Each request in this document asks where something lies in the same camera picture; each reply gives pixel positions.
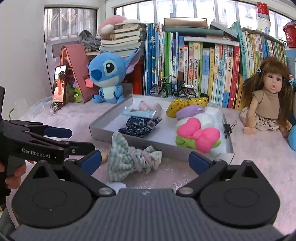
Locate green striped fabric scrunchie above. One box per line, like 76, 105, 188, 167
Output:
107, 132, 163, 182

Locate purple plush heart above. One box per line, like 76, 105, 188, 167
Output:
176, 105, 205, 120

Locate gold sequin plush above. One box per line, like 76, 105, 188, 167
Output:
166, 97, 208, 118

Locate white foam block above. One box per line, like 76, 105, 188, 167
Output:
106, 182, 126, 194

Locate person left hand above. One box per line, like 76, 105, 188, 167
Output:
0, 159, 35, 190

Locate metal carabiner keyring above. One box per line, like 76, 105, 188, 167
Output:
49, 103, 61, 115

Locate pink green plush bow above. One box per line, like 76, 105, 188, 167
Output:
175, 117, 221, 153

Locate smartphone with video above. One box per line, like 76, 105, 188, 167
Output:
53, 65, 66, 105

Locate black binder clip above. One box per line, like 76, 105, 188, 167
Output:
222, 115, 237, 138

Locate white fluffy plush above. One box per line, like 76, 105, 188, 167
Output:
176, 113, 227, 157

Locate shallow grey cardboard tray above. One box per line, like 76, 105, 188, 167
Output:
89, 95, 234, 164

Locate pink wooden house model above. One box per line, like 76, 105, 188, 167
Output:
60, 44, 98, 103

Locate dark blue patterned pouch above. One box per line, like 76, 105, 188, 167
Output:
118, 116, 162, 138

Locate miniature black bicycle model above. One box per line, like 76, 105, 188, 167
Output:
149, 75, 197, 99

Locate light blue plastic packet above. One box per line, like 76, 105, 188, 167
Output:
122, 108, 159, 119

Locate pink folded cloth item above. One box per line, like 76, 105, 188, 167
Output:
138, 101, 163, 117

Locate blue Stitch plush toy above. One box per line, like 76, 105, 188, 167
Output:
88, 49, 142, 104

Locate blue round plush monster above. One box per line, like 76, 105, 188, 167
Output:
288, 75, 296, 151

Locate brown haired baby doll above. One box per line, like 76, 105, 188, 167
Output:
239, 57, 293, 138

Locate grey crumpled cloth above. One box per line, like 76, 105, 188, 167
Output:
79, 30, 101, 52

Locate row of upright books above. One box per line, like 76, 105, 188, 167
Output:
142, 18, 295, 109

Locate pink white plush cushion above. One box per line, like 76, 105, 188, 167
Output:
97, 15, 139, 39

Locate stack of horizontal books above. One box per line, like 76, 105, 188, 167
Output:
86, 22, 147, 59

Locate red white paper cups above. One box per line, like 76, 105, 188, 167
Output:
256, 2, 271, 34

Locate red plastic basket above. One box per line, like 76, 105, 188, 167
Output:
283, 20, 296, 48

